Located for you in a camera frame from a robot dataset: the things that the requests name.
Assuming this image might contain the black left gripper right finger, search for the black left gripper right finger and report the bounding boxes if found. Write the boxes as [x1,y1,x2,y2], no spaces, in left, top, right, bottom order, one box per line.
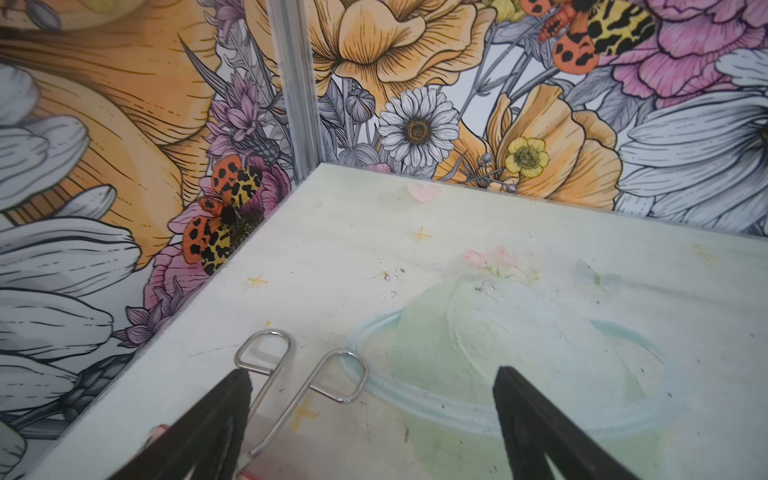
[492,366,636,480]

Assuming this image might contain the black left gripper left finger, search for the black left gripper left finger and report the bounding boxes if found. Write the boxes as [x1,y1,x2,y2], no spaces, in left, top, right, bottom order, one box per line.
[111,369,252,480]

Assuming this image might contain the aluminium corner post left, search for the aluminium corner post left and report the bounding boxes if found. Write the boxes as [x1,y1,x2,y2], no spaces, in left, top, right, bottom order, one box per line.
[268,0,324,183]

